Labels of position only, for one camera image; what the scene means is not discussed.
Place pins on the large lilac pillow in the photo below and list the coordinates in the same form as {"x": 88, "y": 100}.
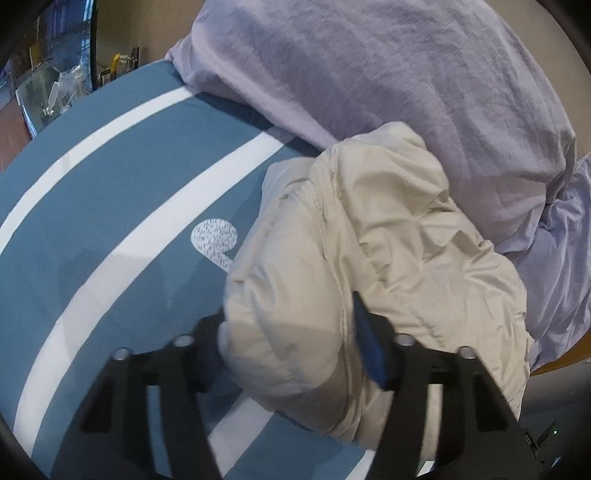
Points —
{"x": 392, "y": 78}

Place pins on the bed with blue striped sheet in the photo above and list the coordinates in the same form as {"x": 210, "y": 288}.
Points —
{"x": 115, "y": 221}

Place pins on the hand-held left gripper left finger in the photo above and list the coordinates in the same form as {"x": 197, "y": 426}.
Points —
{"x": 207, "y": 357}

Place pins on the crumpled lilac pillow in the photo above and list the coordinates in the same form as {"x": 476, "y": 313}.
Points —
{"x": 558, "y": 277}

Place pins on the black flat screen television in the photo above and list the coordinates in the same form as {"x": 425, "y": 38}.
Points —
{"x": 94, "y": 41}

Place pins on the beige puffer jacket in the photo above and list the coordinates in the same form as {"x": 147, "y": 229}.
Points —
{"x": 369, "y": 258}

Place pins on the small yellow item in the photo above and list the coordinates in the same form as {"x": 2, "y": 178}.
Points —
{"x": 117, "y": 62}

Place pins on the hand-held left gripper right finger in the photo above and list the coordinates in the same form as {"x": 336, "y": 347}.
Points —
{"x": 370, "y": 348}

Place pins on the glass television stand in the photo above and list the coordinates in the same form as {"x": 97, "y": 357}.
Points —
{"x": 51, "y": 92}

